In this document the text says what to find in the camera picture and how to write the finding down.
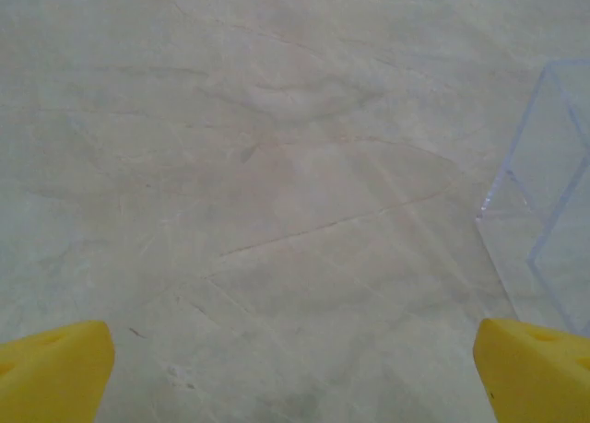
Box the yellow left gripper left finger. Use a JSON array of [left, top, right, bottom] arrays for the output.
[[0, 320, 115, 423]]

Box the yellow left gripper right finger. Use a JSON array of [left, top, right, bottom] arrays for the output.
[[473, 317, 590, 423]]

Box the clear acrylic card stand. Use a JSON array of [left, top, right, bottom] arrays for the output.
[[475, 57, 590, 336]]

